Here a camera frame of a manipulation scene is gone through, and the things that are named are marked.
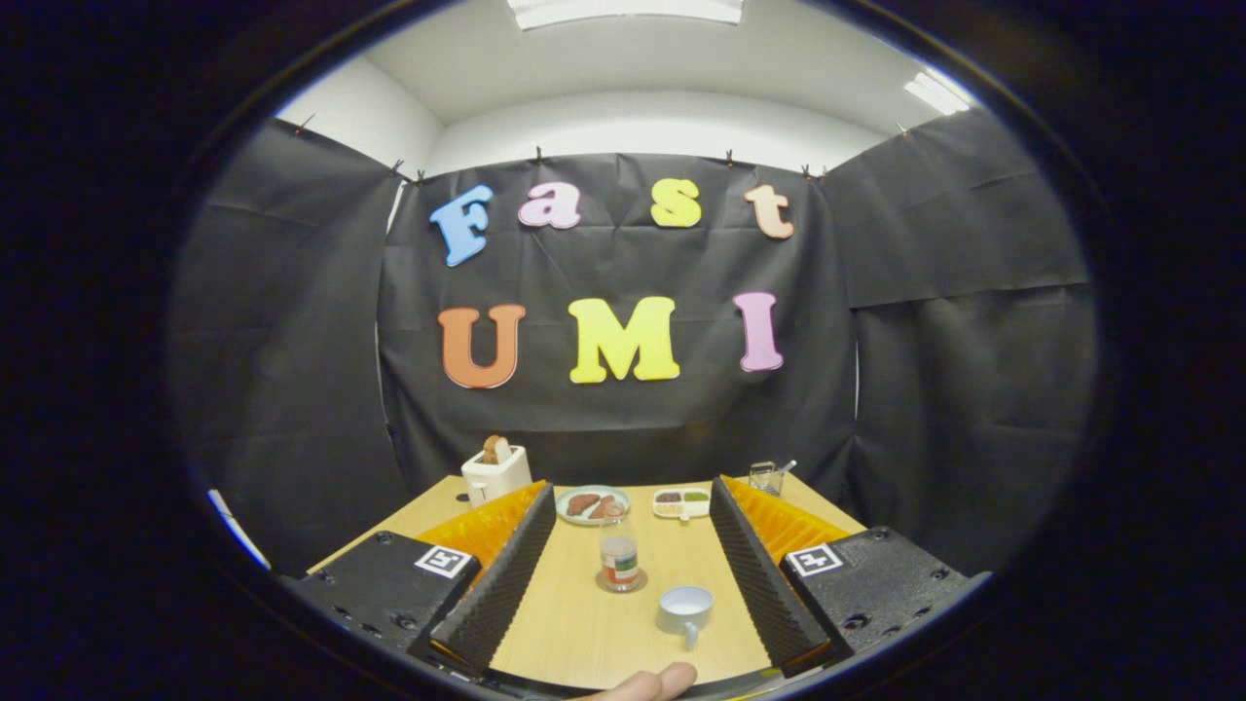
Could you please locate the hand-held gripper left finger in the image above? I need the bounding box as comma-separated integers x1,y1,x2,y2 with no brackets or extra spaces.
290,479,558,680

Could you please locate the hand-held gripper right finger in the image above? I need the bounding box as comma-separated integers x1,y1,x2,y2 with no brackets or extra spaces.
709,475,994,678

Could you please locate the white cup with handle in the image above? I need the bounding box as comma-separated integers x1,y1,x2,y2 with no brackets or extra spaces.
656,585,715,651

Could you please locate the clear plastic juice bottle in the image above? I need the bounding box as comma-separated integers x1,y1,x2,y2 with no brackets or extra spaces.
598,518,641,588

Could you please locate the wooden table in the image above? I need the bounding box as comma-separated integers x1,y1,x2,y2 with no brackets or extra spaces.
310,474,867,694

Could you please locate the white toaster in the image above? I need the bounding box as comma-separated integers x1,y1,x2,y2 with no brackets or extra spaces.
460,444,533,508

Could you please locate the white divided condiment dish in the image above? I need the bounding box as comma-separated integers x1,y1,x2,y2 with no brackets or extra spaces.
652,488,712,521

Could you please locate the pale green plate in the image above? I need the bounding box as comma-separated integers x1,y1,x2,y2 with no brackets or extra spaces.
555,485,632,528

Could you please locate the black backdrop cloth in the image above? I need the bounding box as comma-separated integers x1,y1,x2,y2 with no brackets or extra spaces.
165,107,1101,580

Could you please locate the small ceiling light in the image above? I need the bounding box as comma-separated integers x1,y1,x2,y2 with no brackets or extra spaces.
902,70,974,116

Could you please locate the long ceiling light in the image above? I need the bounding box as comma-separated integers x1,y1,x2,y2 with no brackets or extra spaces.
506,0,746,30

